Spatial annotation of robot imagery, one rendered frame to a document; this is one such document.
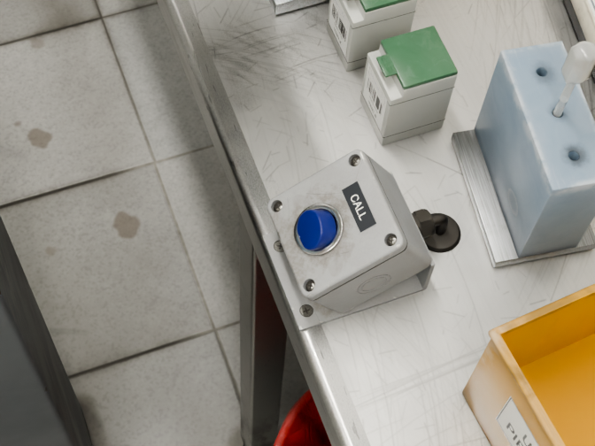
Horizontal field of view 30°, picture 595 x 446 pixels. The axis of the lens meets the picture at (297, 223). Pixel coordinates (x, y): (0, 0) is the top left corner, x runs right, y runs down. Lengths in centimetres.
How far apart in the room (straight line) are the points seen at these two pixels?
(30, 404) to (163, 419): 63
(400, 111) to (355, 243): 12
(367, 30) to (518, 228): 17
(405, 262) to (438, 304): 6
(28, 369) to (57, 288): 79
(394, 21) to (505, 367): 27
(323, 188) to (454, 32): 21
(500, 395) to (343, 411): 10
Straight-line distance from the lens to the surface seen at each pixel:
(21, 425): 102
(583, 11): 83
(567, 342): 71
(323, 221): 65
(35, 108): 185
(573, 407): 70
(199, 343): 163
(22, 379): 92
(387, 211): 65
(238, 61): 80
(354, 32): 76
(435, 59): 73
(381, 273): 66
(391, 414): 69
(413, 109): 74
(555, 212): 68
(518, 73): 69
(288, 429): 113
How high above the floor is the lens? 152
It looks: 63 degrees down
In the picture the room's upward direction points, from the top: 5 degrees clockwise
